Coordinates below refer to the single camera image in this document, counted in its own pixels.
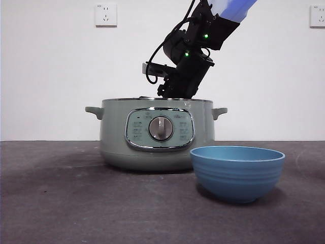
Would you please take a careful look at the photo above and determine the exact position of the pale green electric steamer pot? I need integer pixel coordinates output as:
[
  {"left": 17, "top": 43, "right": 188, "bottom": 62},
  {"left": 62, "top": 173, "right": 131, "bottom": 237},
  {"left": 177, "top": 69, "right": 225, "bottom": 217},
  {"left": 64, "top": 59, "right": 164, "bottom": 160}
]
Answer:
[{"left": 84, "top": 97, "right": 228, "bottom": 172}]

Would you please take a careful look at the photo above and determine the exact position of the blue ribbed bowl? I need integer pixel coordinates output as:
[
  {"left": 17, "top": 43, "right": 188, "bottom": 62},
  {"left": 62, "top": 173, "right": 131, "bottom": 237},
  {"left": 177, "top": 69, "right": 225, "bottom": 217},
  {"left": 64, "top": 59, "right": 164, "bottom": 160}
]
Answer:
[{"left": 189, "top": 145, "right": 286, "bottom": 204}]

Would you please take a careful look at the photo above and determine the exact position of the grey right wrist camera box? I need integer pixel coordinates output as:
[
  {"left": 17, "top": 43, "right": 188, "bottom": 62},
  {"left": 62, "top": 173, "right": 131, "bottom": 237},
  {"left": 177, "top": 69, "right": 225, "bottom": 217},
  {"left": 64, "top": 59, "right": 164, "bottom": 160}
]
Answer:
[{"left": 141, "top": 61, "right": 170, "bottom": 78}]

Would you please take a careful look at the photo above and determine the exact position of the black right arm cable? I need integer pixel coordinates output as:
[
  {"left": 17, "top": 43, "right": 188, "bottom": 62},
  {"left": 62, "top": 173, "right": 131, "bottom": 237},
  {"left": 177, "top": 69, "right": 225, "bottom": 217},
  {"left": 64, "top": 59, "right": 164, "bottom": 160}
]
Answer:
[{"left": 146, "top": 0, "right": 197, "bottom": 85}]

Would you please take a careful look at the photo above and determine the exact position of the white wall socket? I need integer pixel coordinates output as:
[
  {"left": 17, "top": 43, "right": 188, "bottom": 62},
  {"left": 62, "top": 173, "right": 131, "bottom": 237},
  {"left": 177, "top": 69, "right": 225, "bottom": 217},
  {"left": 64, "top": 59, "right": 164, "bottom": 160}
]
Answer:
[
  {"left": 94, "top": 4, "right": 118, "bottom": 28},
  {"left": 309, "top": 5, "right": 325, "bottom": 28}
]

